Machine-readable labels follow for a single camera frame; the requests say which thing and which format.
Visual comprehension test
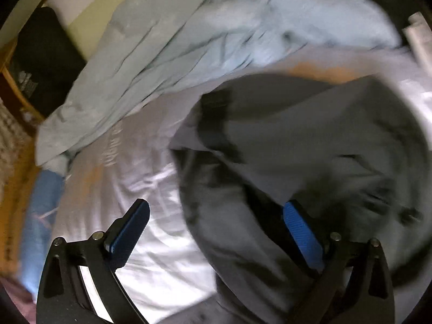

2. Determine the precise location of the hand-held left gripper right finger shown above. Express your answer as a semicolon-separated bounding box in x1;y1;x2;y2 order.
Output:
282;200;396;324

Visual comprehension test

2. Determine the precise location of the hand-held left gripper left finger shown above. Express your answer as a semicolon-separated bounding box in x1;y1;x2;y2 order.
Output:
35;198;150;324

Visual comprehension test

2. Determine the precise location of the grey jacket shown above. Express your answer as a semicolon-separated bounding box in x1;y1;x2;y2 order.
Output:
169;73;427;324

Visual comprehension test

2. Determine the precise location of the white garment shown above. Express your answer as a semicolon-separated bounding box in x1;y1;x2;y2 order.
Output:
50;45;432;324

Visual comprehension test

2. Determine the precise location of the blue pillow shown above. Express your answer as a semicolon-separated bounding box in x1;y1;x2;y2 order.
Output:
20;170;66;294

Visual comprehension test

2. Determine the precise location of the pink striped cloth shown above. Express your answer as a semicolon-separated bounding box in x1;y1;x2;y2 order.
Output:
0;275;36;324

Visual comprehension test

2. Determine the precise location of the patterned curtain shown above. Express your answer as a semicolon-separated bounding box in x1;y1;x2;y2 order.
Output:
0;103;34;179

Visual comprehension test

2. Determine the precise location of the black hanging garment bag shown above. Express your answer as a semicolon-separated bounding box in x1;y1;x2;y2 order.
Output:
10;6;86;117

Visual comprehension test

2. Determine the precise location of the light blue duvet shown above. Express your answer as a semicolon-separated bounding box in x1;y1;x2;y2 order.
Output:
35;0;402;173

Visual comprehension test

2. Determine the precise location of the wooden bed frame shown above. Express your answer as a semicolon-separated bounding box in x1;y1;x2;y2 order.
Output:
0;0;73;277

